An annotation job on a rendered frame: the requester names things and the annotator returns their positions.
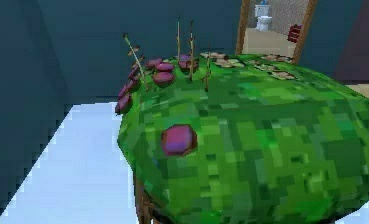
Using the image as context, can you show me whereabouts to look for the green house plant purple flowers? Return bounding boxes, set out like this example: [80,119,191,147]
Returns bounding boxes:
[114,18,369,224]

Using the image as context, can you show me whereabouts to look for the red cloth stack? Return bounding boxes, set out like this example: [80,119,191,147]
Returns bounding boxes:
[287,23,304,44]

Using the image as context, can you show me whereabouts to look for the brown wooden plant stand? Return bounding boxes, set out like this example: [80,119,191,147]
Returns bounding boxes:
[133,173,163,224]

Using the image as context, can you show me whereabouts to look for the white toilet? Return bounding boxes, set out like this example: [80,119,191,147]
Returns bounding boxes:
[253,3,274,33]

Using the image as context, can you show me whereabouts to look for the brown wooden door frame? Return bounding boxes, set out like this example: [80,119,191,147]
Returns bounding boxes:
[234,0,320,66]

